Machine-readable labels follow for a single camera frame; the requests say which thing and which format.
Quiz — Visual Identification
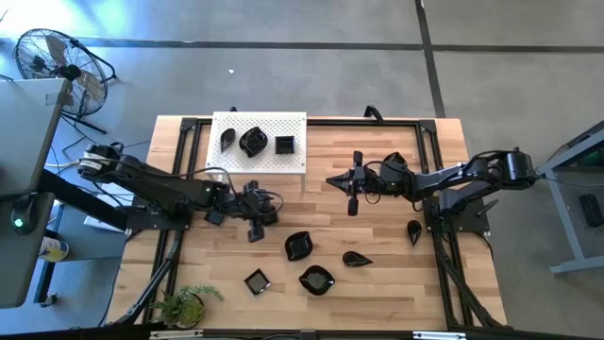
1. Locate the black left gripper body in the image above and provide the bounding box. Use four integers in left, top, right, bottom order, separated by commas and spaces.
226, 178, 280, 245

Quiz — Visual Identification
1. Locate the black clamp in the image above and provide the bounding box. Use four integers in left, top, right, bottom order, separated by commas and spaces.
362, 104, 386, 125

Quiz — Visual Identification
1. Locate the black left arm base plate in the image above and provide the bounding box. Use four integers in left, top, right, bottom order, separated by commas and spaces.
125, 194, 193, 233

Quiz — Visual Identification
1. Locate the grey metal side table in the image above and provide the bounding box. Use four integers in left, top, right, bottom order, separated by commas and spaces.
535, 120, 604, 276

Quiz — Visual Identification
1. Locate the black device green light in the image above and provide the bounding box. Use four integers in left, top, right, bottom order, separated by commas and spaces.
9, 192, 40, 236

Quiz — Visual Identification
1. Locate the black aluminium table frame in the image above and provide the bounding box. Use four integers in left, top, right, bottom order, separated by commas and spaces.
107, 115, 511, 332

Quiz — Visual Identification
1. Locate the white perforated metal shelf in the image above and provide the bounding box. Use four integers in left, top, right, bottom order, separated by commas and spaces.
205, 110, 309, 191

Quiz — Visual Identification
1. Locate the potted green plant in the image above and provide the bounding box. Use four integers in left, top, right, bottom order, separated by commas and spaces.
149, 283, 226, 331

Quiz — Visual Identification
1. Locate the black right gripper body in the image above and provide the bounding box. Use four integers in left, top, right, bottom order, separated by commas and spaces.
347, 150, 381, 217

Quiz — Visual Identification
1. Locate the black leaf-shaped mini plate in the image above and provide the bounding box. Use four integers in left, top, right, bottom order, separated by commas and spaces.
238, 126, 269, 159
283, 230, 314, 263
297, 264, 337, 298
383, 151, 409, 172

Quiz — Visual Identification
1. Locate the black diagonal support beam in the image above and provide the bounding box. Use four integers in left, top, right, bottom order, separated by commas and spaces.
37, 168, 131, 232

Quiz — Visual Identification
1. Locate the grey equipment cart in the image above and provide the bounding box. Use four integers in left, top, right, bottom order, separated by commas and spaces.
0, 77, 72, 311

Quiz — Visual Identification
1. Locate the silver metal bracket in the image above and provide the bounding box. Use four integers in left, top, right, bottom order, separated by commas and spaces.
412, 331, 467, 340
149, 329, 204, 339

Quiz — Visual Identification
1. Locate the white paper sheet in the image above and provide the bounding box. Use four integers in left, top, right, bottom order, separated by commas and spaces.
83, 178, 129, 233

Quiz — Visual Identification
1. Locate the black floor fan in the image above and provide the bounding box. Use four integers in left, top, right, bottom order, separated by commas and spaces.
12, 27, 118, 136

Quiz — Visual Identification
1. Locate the black teardrop mini plate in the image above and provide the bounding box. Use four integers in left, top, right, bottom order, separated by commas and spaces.
219, 127, 237, 154
342, 250, 375, 269
406, 219, 424, 248

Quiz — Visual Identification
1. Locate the black handheld device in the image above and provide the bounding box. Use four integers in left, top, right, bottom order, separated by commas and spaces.
579, 193, 604, 229

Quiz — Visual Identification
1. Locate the yellow white can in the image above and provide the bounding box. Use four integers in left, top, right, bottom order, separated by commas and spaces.
38, 235, 70, 264

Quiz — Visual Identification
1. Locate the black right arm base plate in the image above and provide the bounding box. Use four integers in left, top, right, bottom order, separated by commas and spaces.
423, 195, 492, 235

